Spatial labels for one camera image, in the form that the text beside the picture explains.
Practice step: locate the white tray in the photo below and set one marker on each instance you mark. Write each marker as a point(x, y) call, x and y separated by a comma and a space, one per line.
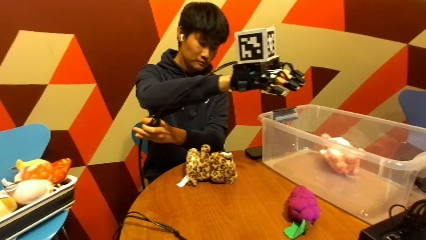
point(41, 208)

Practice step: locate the small black flat device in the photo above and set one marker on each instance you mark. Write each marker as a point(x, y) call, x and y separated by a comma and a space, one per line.
point(254, 152)

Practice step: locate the white plush toy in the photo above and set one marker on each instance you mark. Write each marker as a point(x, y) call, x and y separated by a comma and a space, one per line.
point(30, 191)

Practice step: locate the yellow plush toy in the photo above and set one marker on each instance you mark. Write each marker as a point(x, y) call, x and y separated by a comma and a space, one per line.
point(6, 206)

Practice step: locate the leopard print plush toy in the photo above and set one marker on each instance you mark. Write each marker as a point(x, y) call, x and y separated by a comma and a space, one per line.
point(211, 165)

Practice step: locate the the person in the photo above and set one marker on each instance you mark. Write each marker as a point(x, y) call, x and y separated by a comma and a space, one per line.
point(195, 110)

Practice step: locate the blue chair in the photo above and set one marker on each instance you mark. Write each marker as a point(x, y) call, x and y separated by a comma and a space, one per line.
point(415, 108)
point(25, 156)
point(141, 143)

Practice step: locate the pink plush toy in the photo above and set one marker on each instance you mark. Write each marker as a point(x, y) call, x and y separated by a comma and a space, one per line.
point(342, 155)

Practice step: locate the purple grape plush toy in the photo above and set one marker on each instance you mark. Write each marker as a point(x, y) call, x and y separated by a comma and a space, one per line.
point(303, 208)

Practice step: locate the clear plastic storage bin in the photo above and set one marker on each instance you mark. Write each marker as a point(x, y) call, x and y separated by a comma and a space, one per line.
point(351, 166)

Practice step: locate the white marker cube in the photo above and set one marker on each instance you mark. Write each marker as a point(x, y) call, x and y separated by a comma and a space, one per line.
point(254, 45)

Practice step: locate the white earbud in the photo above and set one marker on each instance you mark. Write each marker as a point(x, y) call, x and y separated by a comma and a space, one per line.
point(182, 37)

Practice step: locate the black electronic box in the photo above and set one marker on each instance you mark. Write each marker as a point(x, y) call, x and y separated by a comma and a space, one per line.
point(391, 230)

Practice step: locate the orange plush toy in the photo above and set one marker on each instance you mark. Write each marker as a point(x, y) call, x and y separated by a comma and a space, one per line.
point(47, 170)

